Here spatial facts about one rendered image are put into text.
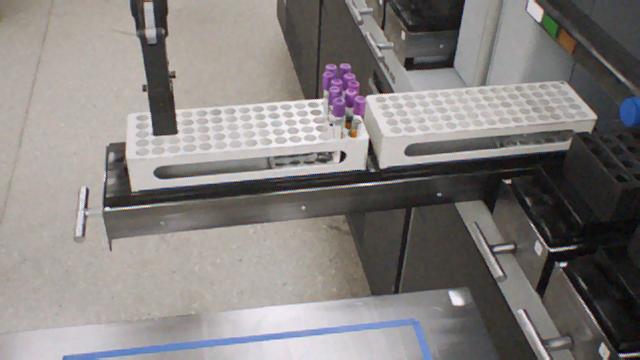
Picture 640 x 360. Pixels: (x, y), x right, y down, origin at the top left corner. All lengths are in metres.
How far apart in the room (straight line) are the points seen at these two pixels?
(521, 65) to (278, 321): 0.56
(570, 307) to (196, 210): 0.45
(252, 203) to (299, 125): 0.12
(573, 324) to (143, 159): 0.52
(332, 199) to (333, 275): 1.00
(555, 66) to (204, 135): 0.52
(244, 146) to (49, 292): 1.16
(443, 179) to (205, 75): 1.90
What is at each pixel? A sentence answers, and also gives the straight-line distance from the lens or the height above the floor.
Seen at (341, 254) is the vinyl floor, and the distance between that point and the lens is 1.93.
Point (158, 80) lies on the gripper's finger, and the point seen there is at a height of 0.96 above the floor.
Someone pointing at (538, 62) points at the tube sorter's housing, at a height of 0.88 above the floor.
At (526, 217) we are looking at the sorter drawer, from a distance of 0.88.
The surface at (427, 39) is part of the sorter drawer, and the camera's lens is 1.27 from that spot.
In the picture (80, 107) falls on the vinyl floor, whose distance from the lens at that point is 2.60.
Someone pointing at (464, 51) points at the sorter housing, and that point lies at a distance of 1.25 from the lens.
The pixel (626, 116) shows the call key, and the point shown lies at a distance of 0.79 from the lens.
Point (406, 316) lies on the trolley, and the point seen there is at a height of 0.82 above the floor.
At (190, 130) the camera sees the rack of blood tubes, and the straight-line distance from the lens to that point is 0.88.
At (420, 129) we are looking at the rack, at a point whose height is 0.86.
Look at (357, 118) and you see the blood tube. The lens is 0.84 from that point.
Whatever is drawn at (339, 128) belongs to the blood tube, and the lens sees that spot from 0.84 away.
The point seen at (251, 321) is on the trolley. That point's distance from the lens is 0.70.
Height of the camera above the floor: 1.36
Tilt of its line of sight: 39 degrees down
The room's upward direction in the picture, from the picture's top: 3 degrees clockwise
